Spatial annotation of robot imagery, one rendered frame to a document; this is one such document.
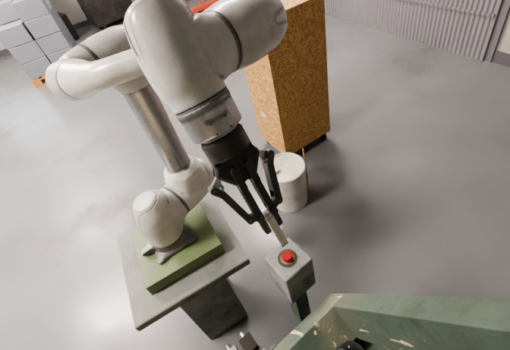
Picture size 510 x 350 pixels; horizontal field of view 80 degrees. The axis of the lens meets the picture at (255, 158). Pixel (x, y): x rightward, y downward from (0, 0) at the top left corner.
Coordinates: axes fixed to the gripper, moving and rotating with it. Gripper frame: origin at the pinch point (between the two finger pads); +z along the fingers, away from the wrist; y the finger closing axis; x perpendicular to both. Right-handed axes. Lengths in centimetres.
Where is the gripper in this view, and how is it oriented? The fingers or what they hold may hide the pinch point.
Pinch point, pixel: (274, 228)
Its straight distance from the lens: 56.5
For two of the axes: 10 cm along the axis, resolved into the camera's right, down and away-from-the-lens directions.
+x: -3.7, -1.7, 9.1
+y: 8.1, -5.3, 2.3
